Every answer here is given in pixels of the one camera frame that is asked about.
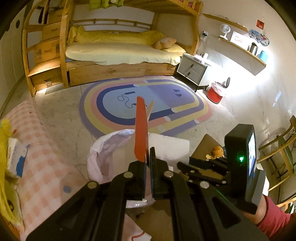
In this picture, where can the wooden chair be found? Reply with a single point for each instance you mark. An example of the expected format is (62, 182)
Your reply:
(276, 156)

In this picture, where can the brown cardboard mat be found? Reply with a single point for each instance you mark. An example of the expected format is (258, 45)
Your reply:
(205, 147)

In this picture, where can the rainbow oval rug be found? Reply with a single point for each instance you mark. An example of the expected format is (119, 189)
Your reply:
(170, 105)

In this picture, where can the tan plush pillow toy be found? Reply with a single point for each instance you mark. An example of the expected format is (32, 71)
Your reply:
(164, 43)

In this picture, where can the wooden bunk bed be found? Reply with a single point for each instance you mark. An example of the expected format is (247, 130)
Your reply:
(120, 54)

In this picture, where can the white blue tissue pack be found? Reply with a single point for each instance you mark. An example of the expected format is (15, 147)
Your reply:
(16, 155)

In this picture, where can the steel kettle on shelf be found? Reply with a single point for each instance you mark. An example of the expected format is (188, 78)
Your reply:
(253, 48)

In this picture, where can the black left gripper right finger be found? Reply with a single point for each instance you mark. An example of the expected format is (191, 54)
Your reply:
(165, 184)

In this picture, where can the grey white nightstand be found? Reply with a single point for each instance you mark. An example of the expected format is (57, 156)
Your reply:
(192, 69)

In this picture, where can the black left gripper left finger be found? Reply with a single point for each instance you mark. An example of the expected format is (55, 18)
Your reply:
(130, 185)

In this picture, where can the blue cup on shelf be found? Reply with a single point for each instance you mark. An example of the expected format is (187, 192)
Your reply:
(263, 56)

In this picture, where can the pink checkered table cloth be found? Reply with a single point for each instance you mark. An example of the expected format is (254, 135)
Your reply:
(48, 180)

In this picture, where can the orange knife sheath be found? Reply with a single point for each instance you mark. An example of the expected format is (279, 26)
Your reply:
(141, 134)

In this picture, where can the wooden drawer staircase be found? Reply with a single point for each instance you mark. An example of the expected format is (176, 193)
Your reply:
(44, 39)

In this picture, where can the curved wall shelf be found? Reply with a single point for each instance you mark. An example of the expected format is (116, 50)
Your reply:
(236, 47)

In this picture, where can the person right hand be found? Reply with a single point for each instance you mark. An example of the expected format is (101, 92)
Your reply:
(260, 213)

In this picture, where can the white desk fan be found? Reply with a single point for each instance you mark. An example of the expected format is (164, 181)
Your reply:
(225, 29)

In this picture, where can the red trash bin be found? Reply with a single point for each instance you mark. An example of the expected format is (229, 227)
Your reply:
(216, 92)

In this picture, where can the orange peel pieces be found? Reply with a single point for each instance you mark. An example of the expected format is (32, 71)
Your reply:
(217, 152)

